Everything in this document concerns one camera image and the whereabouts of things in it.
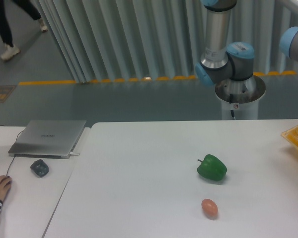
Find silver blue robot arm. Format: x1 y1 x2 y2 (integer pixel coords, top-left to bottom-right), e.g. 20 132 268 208
195 0 298 85

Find green bell pepper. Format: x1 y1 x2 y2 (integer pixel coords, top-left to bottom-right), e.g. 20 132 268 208
197 154 227 181

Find black power adapter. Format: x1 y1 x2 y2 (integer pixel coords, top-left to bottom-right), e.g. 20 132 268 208
30 159 49 178

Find silver closed laptop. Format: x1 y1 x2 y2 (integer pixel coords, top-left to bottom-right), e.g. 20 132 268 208
8 120 86 159

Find walking person's legs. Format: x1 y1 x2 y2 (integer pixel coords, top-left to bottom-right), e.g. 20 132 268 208
0 0 48 61

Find brown egg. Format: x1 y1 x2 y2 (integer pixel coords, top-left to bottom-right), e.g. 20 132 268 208
201 199 218 219

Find thin black mouse cable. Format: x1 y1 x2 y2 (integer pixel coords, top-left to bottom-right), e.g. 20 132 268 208
0 124 28 177

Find white corrugated partition wall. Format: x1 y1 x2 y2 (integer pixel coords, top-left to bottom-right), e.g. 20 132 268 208
36 0 298 83

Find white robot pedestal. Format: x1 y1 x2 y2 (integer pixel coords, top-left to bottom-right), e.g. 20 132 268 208
215 75 266 120

